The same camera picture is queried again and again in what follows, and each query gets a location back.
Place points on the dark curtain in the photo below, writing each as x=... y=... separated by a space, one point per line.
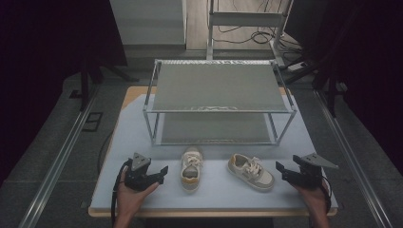
x=47 y=63
x=361 y=63

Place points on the person's left hand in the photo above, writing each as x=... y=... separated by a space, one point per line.
x=130 y=198

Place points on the dark metal stand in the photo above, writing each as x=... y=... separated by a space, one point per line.
x=92 y=76

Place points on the white metal stand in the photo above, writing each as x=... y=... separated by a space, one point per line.
x=245 y=19

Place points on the black floor socket frame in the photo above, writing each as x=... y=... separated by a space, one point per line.
x=92 y=121

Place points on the white power strip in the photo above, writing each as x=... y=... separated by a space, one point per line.
x=297 y=66

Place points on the pale blue table mat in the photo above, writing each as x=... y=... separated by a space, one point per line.
x=218 y=198

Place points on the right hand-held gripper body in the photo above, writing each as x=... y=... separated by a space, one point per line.
x=309 y=172

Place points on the metal floor rail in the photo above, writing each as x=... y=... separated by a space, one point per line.
x=351 y=158
x=60 y=158

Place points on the white sneaker with yellow heel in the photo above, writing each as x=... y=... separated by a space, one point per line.
x=250 y=172
x=191 y=171

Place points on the grey two-tier shoe rack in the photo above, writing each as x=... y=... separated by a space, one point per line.
x=218 y=88

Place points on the person's right hand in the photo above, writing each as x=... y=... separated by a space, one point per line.
x=312 y=199

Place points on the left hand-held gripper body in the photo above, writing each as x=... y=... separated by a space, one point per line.
x=138 y=173

